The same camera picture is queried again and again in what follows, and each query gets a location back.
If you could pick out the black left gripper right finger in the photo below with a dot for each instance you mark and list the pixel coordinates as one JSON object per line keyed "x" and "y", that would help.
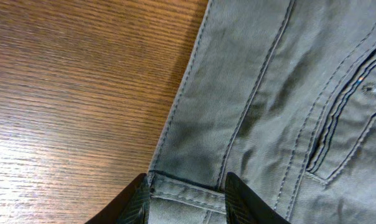
{"x": 243, "y": 206}

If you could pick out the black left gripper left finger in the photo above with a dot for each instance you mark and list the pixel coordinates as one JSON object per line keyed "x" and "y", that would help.
{"x": 130, "y": 206}

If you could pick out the grey shorts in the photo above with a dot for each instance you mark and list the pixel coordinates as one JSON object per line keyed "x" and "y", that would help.
{"x": 283, "y": 94}

